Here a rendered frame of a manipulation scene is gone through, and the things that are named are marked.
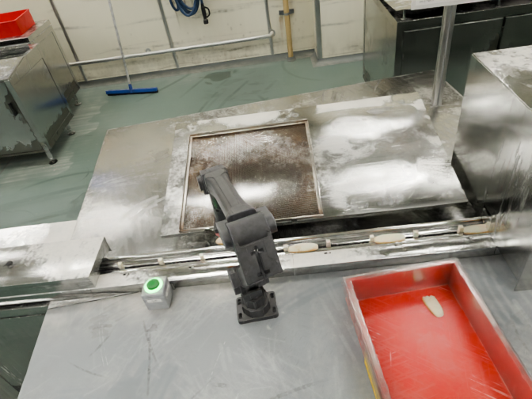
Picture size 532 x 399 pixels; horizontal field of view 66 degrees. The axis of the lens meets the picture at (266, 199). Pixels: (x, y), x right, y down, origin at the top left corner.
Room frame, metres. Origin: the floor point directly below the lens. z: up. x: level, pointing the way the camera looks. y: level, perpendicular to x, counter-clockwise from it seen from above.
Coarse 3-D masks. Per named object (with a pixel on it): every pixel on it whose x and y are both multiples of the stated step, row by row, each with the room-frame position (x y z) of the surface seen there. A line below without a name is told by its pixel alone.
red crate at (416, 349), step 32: (448, 288) 0.69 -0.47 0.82; (352, 320) 0.64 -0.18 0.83; (384, 320) 0.62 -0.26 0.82; (416, 320) 0.61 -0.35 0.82; (448, 320) 0.59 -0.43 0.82; (384, 352) 0.53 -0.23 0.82; (416, 352) 0.52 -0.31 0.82; (448, 352) 0.50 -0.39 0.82; (480, 352) 0.49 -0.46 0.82; (416, 384) 0.44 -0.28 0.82; (448, 384) 0.43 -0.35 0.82; (480, 384) 0.41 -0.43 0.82
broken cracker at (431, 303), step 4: (428, 296) 0.67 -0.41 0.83; (432, 296) 0.67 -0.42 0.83; (424, 300) 0.66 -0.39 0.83; (428, 300) 0.66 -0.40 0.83; (432, 300) 0.65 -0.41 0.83; (436, 300) 0.65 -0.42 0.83; (428, 304) 0.64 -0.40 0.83; (432, 304) 0.64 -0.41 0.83; (436, 304) 0.64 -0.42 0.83; (428, 308) 0.63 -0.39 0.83; (432, 308) 0.63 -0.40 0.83; (436, 308) 0.63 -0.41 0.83; (440, 308) 0.62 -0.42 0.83; (432, 312) 0.62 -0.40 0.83; (436, 312) 0.62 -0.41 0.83; (440, 312) 0.61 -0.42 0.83; (436, 316) 0.61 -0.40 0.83; (440, 316) 0.60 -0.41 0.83
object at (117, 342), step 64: (64, 320) 0.82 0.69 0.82; (128, 320) 0.78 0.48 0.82; (192, 320) 0.74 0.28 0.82; (320, 320) 0.66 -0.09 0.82; (512, 320) 0.56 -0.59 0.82; (64, 384) 0.61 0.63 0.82; (128, 384) 0.57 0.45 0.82; (192, 384) 0.54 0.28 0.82; (256, 384) 0.51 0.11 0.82; (320, 384) 0.48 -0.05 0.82
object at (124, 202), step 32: (288, 96) 2.05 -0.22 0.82; (320, 96) 1.99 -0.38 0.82; (352, 96) 1.92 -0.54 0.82; (384, 96) 1.86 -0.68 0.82; (448, 96) 1.75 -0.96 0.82; (128, 128) 2.01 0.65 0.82; (160, 128) 1.94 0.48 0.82; (448, 128) 1.48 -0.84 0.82; (128, 160) 1.69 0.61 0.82; (160, 160) 1.64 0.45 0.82; (96, 192) 1.48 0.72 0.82; (128, 192) 1.43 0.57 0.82; (160, 192) 1.39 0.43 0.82; (96, 224) 1.26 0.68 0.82; (128, 224) 1.23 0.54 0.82; (160, 224) 1.19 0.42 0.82; (288, 224) 1.07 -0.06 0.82; (320, 224) 1.04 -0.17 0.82; (352, 224) 1.01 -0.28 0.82; (384, 224) 0.99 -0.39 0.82
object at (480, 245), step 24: (432, 240) 0.84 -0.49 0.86; (456, 240) 0.83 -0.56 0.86; (480, 240) 0.81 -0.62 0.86; (216, 264) 0.90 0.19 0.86; (288, 264) 0.85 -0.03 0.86; (312, 264) 0.83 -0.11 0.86; (336, 264) 0.82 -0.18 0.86; (360, 264) 0.81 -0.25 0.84; (384, 264) 0.81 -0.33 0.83; (96, 288) 0.89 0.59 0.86; (120, 288) 0.89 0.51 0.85
